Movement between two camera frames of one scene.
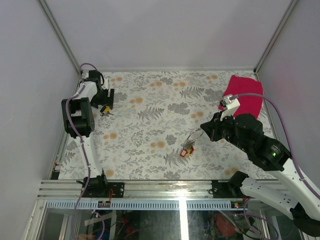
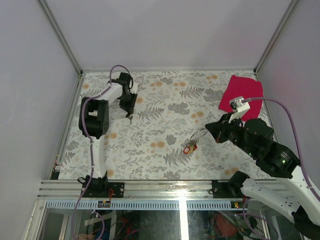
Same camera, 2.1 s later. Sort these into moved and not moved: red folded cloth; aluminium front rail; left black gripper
Moved: left black gripper
Not moved: aluminium front rail; red folded cloth
